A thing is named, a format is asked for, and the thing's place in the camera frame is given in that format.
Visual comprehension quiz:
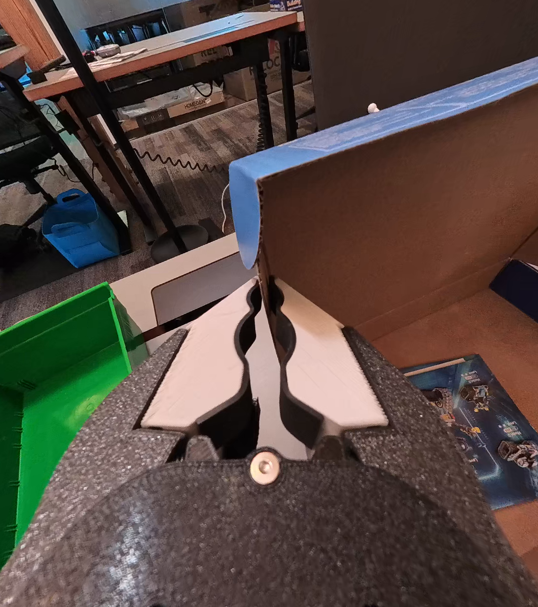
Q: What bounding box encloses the green plastic bin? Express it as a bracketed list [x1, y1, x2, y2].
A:
[0, 282, 148, 579]

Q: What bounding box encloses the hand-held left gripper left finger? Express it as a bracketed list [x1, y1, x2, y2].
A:
[140, 276, 262, 450]

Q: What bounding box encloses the black coiled cable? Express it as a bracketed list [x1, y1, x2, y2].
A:
[133, 148, 232, 175]

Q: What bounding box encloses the wooden column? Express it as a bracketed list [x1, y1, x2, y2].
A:
[0, 0, 63, 72]

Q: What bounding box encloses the blue felt basket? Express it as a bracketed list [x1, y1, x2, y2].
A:
[42, 189, 120, 268]

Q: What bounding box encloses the black office chair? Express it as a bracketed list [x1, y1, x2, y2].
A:
[0, 108, 61, 212]

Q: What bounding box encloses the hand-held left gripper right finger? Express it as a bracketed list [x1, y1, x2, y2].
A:
[269, 279, 389, 450]

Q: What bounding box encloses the large blue instruction booklet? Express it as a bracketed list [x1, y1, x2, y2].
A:
[402, 353, 538, 510]

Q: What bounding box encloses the brown cardboard box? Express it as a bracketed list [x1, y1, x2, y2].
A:
[167, 90, 226, 128]
[224, 40, 310, 101]

